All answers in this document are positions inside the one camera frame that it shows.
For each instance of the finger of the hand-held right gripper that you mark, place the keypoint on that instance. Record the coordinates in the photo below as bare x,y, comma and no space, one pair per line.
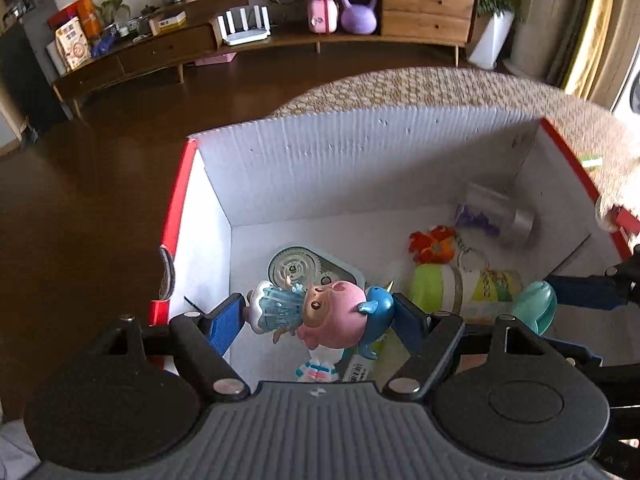
575,352
580,292

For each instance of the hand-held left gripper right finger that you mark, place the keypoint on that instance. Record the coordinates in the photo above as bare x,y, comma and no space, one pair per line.
410,322

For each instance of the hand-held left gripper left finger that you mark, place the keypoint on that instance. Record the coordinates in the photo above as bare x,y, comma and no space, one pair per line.
227,322

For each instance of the teal small toy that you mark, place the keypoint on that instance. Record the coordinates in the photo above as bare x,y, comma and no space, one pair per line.
537,305

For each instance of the pink pig figurine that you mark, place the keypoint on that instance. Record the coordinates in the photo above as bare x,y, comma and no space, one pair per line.
330,315

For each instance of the orange flower charm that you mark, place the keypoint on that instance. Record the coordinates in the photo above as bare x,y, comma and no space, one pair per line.
432,245

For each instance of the grey correction tape dispenser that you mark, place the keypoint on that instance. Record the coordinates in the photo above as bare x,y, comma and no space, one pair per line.
300,267

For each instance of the red cardboard box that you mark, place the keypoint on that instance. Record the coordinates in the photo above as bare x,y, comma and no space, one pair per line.
350,170

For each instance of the green cylinder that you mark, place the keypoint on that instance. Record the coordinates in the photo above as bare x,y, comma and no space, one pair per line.
592,161

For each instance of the washing machine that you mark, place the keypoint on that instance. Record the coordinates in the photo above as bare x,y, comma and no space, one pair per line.
629,87

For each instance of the pink flat box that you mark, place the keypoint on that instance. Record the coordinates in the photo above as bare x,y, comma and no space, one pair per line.
215,59

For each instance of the white planter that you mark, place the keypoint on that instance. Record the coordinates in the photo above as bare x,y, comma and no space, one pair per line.
492,40

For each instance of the yellow curtain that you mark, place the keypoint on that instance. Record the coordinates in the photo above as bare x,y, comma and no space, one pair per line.
592,25

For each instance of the white router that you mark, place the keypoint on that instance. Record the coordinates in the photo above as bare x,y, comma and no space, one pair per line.
245,32

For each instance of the blue small item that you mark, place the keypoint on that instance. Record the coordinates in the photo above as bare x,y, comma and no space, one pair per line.
101,47

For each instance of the yellow and white box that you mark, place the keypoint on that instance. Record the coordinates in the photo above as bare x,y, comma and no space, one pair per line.
167,22

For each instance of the purple kettlebell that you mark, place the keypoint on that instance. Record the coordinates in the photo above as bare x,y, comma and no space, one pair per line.
359,17

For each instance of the wooden cabinet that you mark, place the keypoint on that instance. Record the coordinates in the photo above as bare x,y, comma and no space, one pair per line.
425,10

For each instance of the snack bag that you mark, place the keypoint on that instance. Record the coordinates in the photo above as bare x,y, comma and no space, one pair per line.
74,45

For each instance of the pink small suitcase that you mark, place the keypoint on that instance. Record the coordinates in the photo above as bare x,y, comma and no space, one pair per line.
322,16

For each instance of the black cabinet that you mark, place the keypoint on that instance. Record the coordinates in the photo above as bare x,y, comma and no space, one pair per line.
25,70

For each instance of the orange packet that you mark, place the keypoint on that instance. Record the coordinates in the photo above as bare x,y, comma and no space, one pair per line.
85,17

